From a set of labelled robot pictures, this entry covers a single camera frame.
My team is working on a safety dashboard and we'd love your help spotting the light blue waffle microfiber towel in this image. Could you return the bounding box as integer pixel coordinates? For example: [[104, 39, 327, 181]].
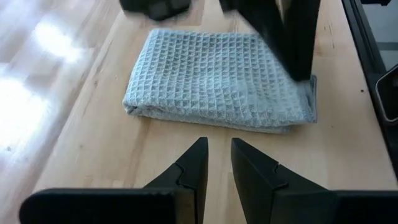
[[122, 28, 318, 134]]

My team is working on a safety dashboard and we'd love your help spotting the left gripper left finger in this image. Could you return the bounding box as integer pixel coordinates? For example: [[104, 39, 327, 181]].
[[19, 136, 208, 224]]

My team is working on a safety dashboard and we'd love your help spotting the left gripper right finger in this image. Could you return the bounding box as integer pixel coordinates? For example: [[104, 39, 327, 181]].
[[231, 138, 398, 224]]

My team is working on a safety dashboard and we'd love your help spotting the grey office chair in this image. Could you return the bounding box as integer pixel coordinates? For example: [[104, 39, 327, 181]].
[[374, 63, 398, 124]]

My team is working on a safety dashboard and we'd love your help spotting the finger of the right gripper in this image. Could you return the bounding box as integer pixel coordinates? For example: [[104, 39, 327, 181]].
[[282, 0, 321, 82], [219, 0, 293, 78]]

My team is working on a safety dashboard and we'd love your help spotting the black aluminium table frame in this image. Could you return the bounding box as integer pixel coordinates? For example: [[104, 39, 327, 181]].
[[341, 0, 398, 180]]

